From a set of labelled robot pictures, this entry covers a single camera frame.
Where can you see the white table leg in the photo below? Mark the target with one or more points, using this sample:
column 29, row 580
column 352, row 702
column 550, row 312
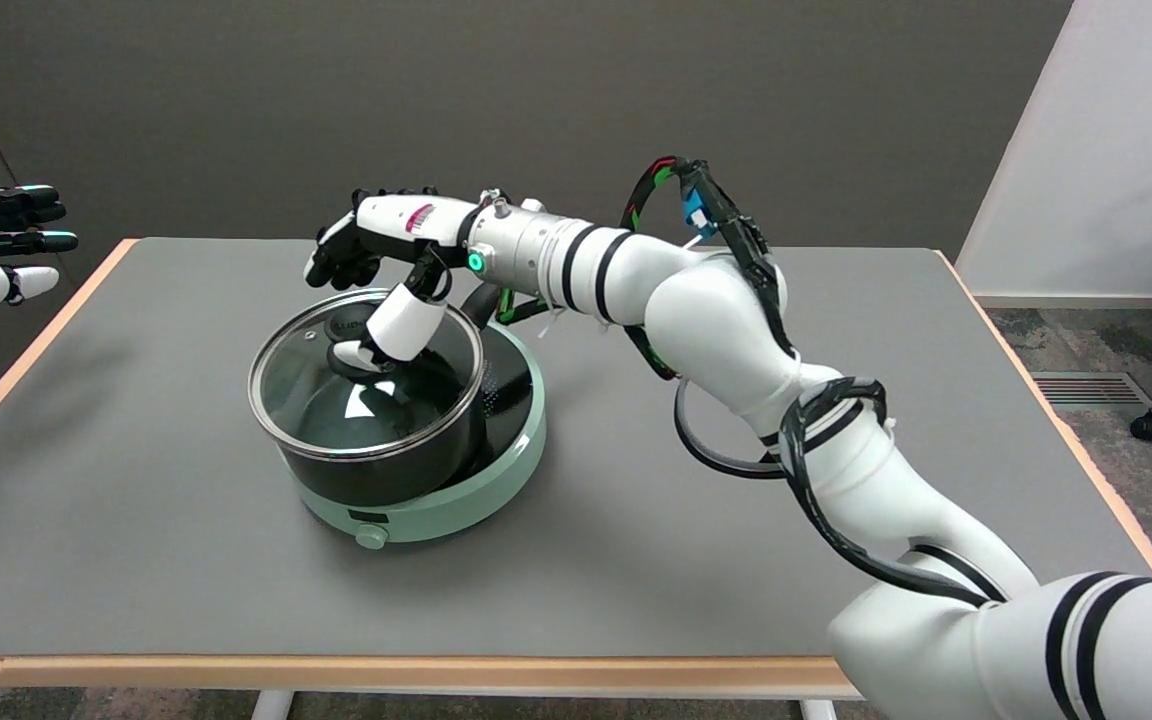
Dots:
column 273, row 706
column 816, row 711

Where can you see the green induction cooker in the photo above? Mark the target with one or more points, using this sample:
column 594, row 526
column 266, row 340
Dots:
column 476, row 500

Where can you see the floor vent grille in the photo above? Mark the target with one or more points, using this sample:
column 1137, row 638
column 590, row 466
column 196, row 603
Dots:
column 1086, row 388

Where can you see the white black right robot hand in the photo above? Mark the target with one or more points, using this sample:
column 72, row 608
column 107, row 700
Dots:
column 406, row 220

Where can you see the glass pot lid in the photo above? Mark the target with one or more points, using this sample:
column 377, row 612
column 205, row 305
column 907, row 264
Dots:
column 296, row 400

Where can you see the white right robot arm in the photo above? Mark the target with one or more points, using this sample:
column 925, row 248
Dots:
column 716, row 330

